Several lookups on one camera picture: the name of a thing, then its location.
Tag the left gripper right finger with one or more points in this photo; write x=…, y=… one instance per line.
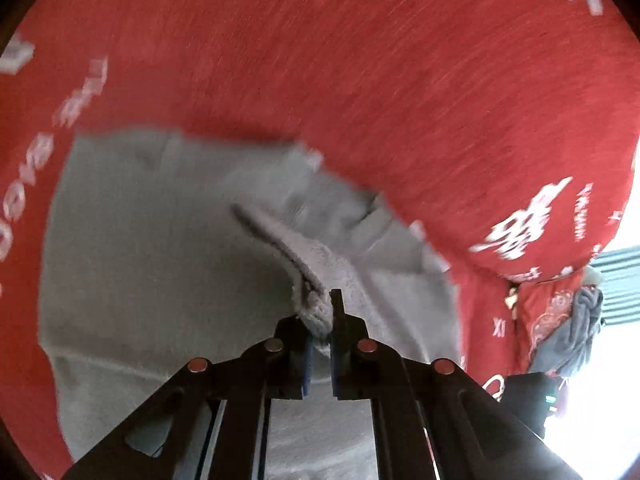
x=432, y=421

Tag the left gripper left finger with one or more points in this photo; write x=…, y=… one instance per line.
x=209, y=420

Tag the grey knit sweater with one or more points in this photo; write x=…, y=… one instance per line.
x=159, y=249

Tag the grey clothes pile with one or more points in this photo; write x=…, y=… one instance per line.
x=568, y=347

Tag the red patterned pillow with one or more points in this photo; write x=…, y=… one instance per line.
x=540, y=309

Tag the red blanket with white print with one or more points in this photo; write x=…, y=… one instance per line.
x=507, y=127

